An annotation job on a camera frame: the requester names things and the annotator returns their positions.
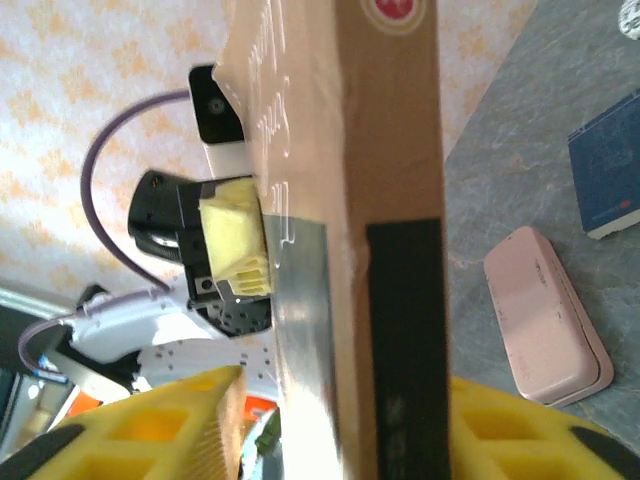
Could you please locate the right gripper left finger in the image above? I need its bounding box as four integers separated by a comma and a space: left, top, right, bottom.
0, 365, 249, 480

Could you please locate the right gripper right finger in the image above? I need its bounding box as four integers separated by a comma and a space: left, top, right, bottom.
449, 375, 640, 480

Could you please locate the pink pencil case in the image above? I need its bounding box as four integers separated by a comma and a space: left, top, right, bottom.
482, 225, 616, 408

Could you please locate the brown book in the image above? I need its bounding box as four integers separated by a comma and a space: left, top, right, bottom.
214, 0, 452, 480

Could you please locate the blue book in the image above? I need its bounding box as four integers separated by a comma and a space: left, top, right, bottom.
567, 92, 640, 242

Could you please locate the black white printed pouch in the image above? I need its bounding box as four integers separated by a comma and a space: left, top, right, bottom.
618, 0, 640, 39

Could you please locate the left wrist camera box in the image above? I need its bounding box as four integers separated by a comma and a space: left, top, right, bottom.
188, 63, 254, 177

